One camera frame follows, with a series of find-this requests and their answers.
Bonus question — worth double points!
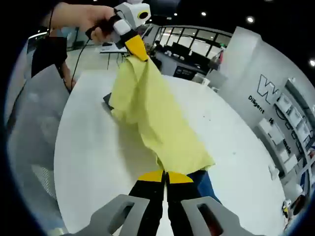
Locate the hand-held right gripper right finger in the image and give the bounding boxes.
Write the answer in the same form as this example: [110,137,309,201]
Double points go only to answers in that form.
[165,171,258,236]

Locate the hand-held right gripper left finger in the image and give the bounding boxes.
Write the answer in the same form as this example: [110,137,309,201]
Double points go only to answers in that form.
[71,169,165,236]

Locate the yellow blue grey garment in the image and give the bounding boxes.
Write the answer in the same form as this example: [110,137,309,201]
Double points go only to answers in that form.
[109,55,222,205]

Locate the person's left hand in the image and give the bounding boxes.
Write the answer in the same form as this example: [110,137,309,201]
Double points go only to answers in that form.
[85,5,119,44]

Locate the dark office desk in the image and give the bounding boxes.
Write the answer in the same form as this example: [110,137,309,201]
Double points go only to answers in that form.
[156,41,215,80]

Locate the red hanging cloth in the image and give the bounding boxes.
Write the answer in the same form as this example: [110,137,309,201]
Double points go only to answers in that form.
[216,49,226,67]

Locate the grey office chair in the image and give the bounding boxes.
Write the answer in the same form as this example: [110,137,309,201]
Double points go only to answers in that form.
[208,70,229,93]

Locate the person's black shirt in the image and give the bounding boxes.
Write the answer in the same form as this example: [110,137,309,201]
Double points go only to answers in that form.
[31,36,68,79]

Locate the small white table object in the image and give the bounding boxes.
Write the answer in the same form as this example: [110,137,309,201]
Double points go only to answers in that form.
[268,164,281,179]

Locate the round ceiling spot lights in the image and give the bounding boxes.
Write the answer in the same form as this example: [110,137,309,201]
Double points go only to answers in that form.
[173,11,315,67]

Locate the grey mesh chair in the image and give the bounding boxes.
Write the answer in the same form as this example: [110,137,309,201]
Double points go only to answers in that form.
[6,63,72,223]

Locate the row of white storage bins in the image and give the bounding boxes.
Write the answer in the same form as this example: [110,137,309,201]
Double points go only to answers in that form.
[258,93,314,163]

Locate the grey metal shelving unit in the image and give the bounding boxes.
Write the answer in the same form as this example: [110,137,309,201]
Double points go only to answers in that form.
[255,77,315,180]

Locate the black cable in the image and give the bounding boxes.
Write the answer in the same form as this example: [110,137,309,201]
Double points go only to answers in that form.
[48,7,95,86]

